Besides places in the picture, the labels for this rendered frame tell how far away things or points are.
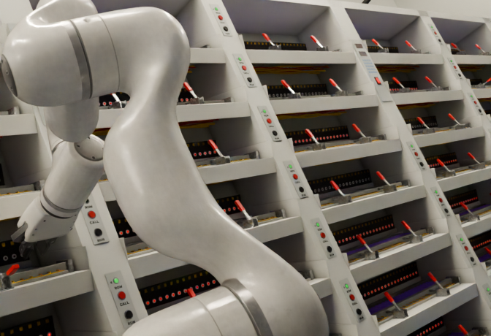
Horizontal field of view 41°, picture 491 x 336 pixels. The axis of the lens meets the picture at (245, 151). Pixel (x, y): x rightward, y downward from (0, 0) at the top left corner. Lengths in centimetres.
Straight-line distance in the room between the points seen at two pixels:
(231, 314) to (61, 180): 64
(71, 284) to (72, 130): 42
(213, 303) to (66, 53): 34
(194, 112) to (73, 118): 80
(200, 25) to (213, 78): 18
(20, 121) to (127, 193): 84
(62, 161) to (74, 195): 7
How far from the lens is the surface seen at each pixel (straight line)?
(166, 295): 174
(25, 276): 145
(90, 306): 149
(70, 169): 122
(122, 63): 82
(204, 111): 188
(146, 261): 154
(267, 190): 198
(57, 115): 110
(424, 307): 219
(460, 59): 337
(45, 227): 135
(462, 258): 247
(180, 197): 72
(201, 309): 68
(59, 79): 81
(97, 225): 150
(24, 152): 163
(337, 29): 266
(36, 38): 82
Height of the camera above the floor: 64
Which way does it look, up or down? 16 degrees up
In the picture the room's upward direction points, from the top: 24 degrees counter-clockwise
